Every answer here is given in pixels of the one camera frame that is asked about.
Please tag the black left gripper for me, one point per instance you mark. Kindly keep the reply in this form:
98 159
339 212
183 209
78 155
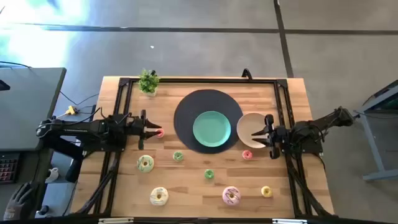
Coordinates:
142 130

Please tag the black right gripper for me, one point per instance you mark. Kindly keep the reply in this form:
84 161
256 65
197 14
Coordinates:
275 137

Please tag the small red donut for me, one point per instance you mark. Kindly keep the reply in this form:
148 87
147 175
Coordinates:
161 135

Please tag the beige round plate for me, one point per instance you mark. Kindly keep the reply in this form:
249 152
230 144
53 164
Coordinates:
248 124

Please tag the small pink donut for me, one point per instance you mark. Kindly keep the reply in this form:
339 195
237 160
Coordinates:
244 155

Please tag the small green donut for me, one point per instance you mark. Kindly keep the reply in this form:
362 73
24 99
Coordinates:
206 175
175 156

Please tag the large green glazed donut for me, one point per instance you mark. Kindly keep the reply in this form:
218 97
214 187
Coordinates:
140 165

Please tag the small yellow donut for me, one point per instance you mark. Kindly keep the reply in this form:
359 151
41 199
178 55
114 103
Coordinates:
263 192

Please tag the large white glazed donut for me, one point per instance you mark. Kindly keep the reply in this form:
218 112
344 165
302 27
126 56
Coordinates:
154 199

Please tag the large pink glazed donut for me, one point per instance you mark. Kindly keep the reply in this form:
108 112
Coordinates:
226 199

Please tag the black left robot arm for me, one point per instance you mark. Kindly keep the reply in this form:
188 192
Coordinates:
77 127

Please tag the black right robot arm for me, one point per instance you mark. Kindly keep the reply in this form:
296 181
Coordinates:
311 127

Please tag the small green potted plant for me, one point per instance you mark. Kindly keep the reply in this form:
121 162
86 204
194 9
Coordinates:
148 81

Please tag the teal round plate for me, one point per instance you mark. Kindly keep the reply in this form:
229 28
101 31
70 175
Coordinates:
211 129

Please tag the black round placemat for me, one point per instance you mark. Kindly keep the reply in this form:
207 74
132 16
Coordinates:
202 99

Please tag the black desk leg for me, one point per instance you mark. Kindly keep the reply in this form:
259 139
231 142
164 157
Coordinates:
73 171

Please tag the small white plastic object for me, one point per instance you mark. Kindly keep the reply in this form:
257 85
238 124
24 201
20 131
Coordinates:
52 175

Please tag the grey desk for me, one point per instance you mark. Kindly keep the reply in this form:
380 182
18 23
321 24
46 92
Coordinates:
28 109

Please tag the dark keyboard shelf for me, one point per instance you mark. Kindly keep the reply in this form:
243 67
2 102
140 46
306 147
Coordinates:
31 168

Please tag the small black caster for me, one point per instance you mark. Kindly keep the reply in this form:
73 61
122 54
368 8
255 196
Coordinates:
44 210

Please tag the backlit black keyboard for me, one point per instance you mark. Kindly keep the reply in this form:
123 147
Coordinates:
8 169

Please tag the person's gloved hand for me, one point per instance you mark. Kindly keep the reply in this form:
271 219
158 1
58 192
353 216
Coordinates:
20 200

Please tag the black flat device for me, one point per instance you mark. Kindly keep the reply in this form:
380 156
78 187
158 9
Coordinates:
3 85

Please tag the black aluminium table frame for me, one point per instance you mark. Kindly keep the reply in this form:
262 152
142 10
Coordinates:
202 80

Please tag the silver metal bracket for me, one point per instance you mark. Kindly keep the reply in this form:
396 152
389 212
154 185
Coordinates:
115 220
289 221

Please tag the grey metal table frame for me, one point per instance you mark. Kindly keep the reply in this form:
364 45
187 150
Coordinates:
379 175

